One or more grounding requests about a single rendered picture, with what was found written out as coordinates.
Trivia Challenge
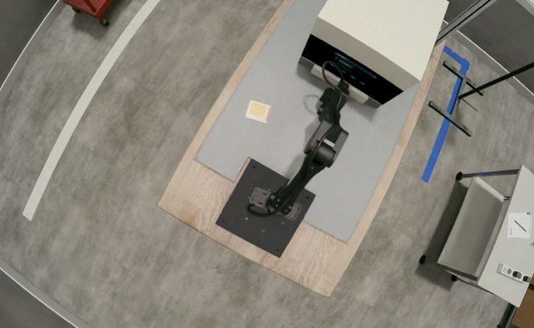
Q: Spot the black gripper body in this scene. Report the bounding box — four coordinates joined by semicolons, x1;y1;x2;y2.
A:
319;87;347;111

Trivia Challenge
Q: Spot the grey lab imager with drawer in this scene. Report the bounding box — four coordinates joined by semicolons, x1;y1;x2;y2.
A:
298;0;449;109

